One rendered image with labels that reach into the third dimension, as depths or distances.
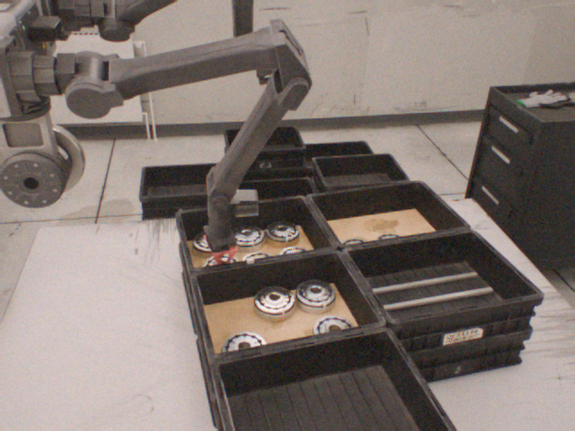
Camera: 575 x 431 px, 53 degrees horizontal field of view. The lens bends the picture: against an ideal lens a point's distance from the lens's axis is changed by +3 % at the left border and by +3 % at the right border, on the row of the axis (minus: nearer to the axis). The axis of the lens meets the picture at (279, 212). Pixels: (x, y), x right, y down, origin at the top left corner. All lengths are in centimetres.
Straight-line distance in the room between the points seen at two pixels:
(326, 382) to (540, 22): 406
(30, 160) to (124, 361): 55
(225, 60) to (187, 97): 331
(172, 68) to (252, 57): 15
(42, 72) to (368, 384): 90
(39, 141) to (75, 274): 55
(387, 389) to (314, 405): 17
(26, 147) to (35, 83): 38
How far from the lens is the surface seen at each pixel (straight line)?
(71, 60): 112
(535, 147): 263
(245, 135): 121
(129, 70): 109
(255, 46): 105
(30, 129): 145
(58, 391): 153
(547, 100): 288
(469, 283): 163
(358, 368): 132
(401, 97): 469
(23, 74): 110
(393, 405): 128
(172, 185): 272
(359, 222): 181
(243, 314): 144
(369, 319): 135
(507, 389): 156
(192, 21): 422
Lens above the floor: 179
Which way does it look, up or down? 32 degrees down
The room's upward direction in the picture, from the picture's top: 1 degrees clockwise
